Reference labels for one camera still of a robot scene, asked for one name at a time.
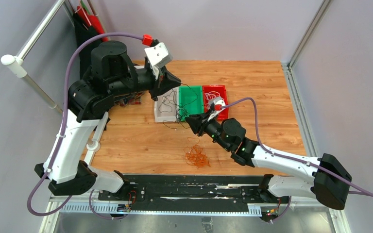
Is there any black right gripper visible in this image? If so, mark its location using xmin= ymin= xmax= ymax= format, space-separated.
xmin=185 ymin=109 xmax=231 ymax=151

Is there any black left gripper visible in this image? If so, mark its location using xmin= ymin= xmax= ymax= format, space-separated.
xmin=109 ymin=65 xmax=182 ymax=101

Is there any black cable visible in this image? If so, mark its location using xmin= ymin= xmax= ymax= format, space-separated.
xmin=159 ymin=84 xmax=200 ymax=131

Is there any white cable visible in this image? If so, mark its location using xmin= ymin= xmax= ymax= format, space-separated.
xmin=204 ymin=91 xmax=224 ymax=107

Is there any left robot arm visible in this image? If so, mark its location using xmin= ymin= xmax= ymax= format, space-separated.
xmin=35 ymin=40 xmax=181 ymax=200

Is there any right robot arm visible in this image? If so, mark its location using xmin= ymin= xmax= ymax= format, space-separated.
xmin=186 ymin=113 xmax=352 ymax=210

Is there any green plastic bin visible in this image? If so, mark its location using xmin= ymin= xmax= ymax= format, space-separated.
xmin=177 ymin=85 xmax=204 ymax=121

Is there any white plastic bin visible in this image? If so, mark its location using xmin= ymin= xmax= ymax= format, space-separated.
xmin=154 ymin=87 xmax=179 ymax=123

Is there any red plastic bin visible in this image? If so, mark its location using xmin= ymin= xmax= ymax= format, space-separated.
xmin=202 ymin=85 xmax=229 ymax=121

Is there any plaid red blue cloth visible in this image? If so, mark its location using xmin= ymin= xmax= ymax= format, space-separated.
xmin=115 ymin=92 xmax=145 ymax=107

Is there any red garment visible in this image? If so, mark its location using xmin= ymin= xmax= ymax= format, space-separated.
xmin=75 ymin=5 xmax=105 ymax=34

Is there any black garment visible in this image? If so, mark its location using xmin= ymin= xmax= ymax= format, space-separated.
xmin=72 ymin=13 xmax=102 ymax=79

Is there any silver clothes rack pole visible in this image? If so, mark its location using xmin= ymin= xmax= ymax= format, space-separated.
xmin=0 ymin=0 xmax=101 ymax=152

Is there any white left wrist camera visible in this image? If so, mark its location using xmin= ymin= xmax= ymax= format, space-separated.
xmin=144 ymin=42 xmax=173 ymax=80

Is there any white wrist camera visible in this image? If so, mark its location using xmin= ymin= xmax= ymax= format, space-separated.
xmin=208 ymin=96 xmax=226 ymax=121
xmin=144 ymin=42 xmax=173 ymax=80

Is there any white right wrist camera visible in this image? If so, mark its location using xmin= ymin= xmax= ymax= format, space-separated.
xmin=208 ymin=96 xmax=226 ymax=121

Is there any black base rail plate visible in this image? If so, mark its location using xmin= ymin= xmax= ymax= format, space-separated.
xmin=94 ymin=174 xmax=289 ymax=213

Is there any aluminium frame rail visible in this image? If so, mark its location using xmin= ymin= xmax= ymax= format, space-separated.
xmin=281 ymin=0 xmax=343 ymax=206

